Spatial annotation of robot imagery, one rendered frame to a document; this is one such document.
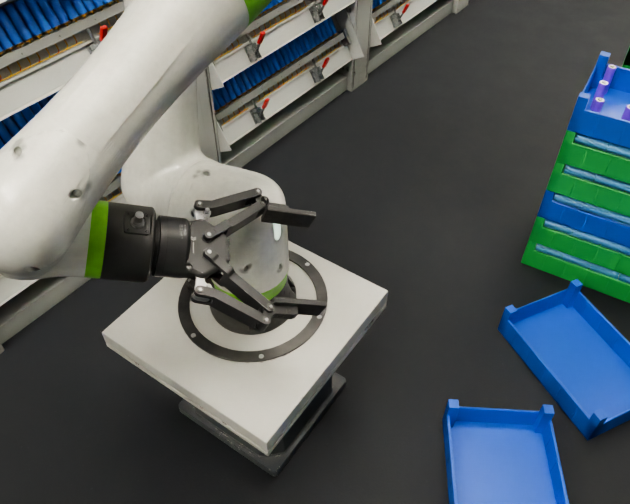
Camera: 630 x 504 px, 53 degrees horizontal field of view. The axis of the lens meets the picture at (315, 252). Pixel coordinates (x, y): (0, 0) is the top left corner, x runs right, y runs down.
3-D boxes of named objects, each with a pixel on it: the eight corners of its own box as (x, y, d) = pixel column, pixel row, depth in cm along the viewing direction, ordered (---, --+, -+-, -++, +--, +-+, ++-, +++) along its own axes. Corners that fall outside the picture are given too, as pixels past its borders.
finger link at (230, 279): (210, 244, 78) (202, 251, 77) (279, 304, 77) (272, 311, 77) (202, 260, 81) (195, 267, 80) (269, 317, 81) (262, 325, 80)
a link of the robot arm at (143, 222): (102, 231, 82) (96, 295, 77) (111, 177, 73) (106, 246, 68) (150, 236, 84) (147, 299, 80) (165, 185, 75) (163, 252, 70)
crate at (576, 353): (496, 329, 145) (504, 307, 139) (567, 300, 150) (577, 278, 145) (586, 441, 126) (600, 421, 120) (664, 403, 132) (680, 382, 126)
